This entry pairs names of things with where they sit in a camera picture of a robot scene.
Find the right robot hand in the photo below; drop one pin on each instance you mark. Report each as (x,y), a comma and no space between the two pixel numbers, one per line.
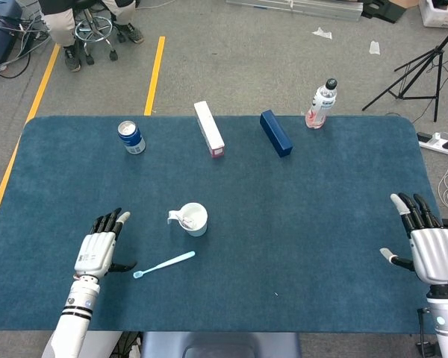
(437,257)

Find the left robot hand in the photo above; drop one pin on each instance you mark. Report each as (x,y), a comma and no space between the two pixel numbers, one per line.
(95,253)

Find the light blue toothbrush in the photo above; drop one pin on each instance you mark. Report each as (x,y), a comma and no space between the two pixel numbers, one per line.
(164,264)

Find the white printed toothpaste tube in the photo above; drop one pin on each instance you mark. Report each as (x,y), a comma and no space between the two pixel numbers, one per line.
(188,222)

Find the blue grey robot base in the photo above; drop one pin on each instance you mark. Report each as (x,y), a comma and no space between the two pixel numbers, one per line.
(216,345)

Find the blue soda can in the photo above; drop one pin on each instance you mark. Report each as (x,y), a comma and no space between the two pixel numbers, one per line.
(132,139)

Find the white pink box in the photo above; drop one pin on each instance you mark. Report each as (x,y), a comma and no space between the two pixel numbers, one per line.
(209,127)

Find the white power strip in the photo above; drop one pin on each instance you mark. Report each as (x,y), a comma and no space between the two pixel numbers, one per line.
(437,143)

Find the blue felt table mat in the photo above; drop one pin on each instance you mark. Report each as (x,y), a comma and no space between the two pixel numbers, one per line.
(283,223)

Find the black tripod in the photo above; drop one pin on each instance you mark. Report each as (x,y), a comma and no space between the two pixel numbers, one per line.
(438,85)

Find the pink drink plastic bottle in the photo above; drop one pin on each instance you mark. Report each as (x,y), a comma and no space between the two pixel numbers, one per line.
(319,108)

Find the dark blue long box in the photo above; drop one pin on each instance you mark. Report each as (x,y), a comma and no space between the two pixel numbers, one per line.
(276,132)

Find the flat white paper scrap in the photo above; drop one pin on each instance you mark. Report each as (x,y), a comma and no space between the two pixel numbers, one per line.
(375,47)

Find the chrome swivel stool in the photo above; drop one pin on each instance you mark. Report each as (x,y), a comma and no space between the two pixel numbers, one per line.
(93,30)

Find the person in beige trousers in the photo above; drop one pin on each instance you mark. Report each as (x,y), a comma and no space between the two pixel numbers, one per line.
(59,26)

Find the white storage bin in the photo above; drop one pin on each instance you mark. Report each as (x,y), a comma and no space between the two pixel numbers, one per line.
(437,16)

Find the crumpled white paper scrap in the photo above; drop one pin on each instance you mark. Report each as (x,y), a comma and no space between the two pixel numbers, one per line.
(323,33)

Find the black foam pieces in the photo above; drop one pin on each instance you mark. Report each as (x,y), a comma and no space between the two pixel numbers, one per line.
(381,11)

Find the brown cardboard box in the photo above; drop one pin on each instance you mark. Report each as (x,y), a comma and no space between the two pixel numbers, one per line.
(405,3)

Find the aluminium profile rails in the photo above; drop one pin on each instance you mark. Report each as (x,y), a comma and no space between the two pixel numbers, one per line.
(302,7)

